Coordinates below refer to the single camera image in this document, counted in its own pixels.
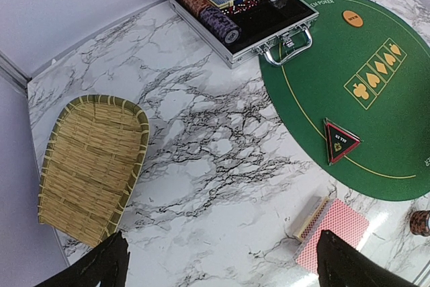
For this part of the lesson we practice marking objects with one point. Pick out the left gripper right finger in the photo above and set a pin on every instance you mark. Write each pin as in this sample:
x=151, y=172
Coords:
x=339, y=264

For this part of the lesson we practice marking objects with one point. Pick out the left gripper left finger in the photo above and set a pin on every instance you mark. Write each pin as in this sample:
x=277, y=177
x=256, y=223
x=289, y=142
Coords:
x=105, y=265

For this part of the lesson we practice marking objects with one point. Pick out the black triangular all-in button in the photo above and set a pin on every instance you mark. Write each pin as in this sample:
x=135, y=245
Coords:
x=340, y=141

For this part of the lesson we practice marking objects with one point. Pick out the orange round dealer button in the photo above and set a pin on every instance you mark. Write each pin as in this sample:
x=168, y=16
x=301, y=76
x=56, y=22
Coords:
x=352, y=18

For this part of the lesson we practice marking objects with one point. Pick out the dark 100 chip stack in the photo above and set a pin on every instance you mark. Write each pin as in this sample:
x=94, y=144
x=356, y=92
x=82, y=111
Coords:
x=419, y=223

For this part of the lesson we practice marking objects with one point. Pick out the woven bamboo tray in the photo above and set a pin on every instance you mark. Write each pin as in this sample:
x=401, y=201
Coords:
x=91, y=164

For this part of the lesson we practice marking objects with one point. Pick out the round green poker mat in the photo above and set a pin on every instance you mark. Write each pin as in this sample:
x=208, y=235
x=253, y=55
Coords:
x=372, y=81

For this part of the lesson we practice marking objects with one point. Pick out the brown purple chip row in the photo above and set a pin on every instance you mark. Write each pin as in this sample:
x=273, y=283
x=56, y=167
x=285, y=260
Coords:
x=219, y=24

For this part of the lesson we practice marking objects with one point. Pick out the aluminium poker chip case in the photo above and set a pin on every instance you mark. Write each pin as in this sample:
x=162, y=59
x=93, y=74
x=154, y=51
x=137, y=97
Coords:
x=276, y=34

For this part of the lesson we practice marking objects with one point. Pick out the dice in case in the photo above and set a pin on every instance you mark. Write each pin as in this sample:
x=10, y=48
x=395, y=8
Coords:
x=241, y=7

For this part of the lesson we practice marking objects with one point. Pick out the left aluminium frame post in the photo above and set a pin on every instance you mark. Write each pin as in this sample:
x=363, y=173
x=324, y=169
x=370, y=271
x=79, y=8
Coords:
x=13, y=74

